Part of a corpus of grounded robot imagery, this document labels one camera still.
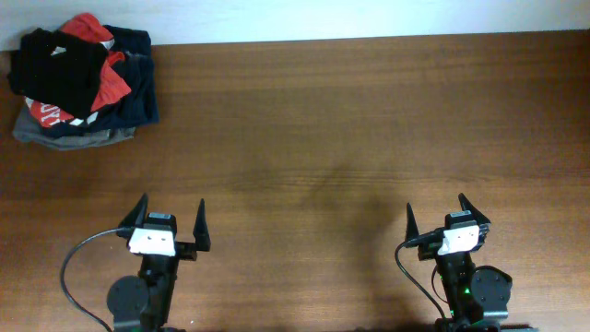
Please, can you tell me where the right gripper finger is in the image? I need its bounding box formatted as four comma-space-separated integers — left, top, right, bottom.
405, 203, 419, 243
458, 193, 491, 226

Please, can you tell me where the black t-shirt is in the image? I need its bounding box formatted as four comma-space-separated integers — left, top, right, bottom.
7, 29, 108, 118

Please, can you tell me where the navy folded garment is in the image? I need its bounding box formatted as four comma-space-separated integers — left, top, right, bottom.
41, 25, 159, 137

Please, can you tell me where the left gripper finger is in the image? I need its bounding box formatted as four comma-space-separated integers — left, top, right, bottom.
193, 199, 211, 252
119, 194, 148, 228

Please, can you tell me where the red folded printed t-shirt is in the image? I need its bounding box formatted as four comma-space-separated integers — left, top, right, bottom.
25, 13, 131, 128

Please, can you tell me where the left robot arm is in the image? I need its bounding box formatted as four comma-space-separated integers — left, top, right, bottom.
106, 195, 211, 332

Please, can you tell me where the grey folded garment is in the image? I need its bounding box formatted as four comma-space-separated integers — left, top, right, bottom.
12, 107, 136, 151

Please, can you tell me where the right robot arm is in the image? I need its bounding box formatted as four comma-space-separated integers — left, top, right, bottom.
398, 194, 513, 331

